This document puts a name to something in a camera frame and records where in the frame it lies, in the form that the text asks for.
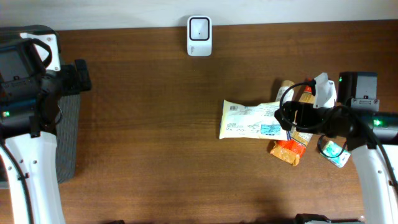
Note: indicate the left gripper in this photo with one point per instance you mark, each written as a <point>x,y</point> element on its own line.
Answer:
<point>81,74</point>

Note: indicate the orange spaghetti packet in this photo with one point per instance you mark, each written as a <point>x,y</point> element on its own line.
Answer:
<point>292,150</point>

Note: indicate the small teal gum packet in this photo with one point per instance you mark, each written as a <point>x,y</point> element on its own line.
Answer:
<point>335,154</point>

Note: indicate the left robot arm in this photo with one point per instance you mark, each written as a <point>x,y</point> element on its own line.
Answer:
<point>40,105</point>

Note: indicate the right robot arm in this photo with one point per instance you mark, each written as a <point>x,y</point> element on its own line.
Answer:
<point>373,146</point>

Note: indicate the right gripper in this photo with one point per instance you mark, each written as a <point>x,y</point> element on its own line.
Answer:
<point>298,116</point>

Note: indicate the white barcode scanner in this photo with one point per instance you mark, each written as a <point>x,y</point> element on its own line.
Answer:
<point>199,36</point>

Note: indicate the white tube pouch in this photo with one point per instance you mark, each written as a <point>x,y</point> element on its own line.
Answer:
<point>284,86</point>

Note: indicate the grey plastic basket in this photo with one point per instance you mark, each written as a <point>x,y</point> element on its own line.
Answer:
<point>67,130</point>

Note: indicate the beige foil snack bag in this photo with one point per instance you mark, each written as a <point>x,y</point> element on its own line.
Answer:
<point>255,122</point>

